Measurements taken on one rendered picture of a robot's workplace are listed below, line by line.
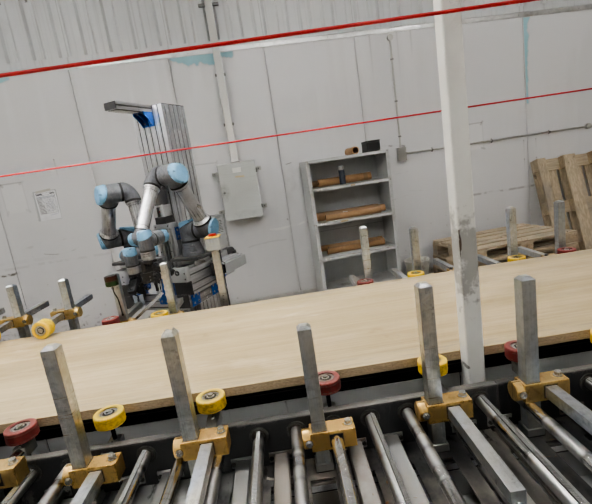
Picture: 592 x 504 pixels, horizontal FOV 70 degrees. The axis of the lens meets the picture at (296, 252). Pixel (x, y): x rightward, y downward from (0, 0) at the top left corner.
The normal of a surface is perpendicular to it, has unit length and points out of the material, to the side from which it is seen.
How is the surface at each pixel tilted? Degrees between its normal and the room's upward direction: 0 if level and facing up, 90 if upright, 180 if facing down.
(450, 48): 90
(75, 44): 90
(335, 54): 90
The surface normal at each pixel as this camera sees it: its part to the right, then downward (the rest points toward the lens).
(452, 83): 0.05, 0.18
